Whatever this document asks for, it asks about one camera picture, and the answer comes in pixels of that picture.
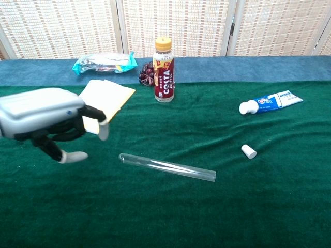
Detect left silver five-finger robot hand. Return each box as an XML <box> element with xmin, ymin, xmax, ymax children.
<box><xmin>0</xmin><ymin>87</ymin><xmax>110</xmax><ymax>165</ymax></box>

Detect Costa coffee bottle yellow cap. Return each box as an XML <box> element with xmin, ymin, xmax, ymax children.
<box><xmin>152</xmin><ymin>37</ymin><xmax>175</xmax><ymax>103</ymax></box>

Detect blue white toothpaste tube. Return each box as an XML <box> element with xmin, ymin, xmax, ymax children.
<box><xmin>238</xmin><ymin>90</ymin><xmax>304</xmax><ymax>115</ymax></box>

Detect woven bamboo screen panel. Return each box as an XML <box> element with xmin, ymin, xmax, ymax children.
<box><xmin>314</xmin><ymin>25</ymin><xmax>331</xmax><ymax>56</ymax></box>
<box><xmin>0</xmin><ymin>0</ymin><xmax>123</xmax><ymax>60</ymax></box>
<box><xmin>227</xmin><ymin>0</ymin><xmax>331</xmax><ymax>57</ymax></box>
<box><xmin>116</xmin><ymin>0</ymin><xmax>238</xmax><ymax>58</ymax></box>

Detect transparent glass test tube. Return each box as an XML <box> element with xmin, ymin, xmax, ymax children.
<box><xmin>118</xmin><ymin>152</ymin><xmax>217</xmax><ymax>183</ymax></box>

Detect dark green velvet cloth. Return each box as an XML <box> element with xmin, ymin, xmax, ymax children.
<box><xmin>0</xmin><ymin>81</ymin><xmax>331</xmax><ymax>248</ymax></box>

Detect dark red grape bunch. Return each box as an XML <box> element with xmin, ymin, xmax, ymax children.
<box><xmin>138</xmin><ymin>61</ymin><xmax>177</xmax><ymax>90</ymax></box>

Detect teal snack package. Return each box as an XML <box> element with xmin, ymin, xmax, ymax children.
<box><xmin>72</xmin><ymin>51</ymin><xmax>138</xmax><ymax>76</ymax></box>

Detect dark teal tablecloth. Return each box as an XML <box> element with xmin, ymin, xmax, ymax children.
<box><xmin>0</xmin><ymin>55</ymin><xmax>331</xmax><ymax>87</ymax></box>

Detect small white cap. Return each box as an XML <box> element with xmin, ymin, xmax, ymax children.
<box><xmin>241</xmin><ymin>144</ymin><xmax>257</xmax><ymax>160</ymax></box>

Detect white and yellow notebook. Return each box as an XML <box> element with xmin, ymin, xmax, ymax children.
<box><xmin>78</xmin><ymin>79</ymin><xmax>137</xmax><ymax>135</ymax></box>

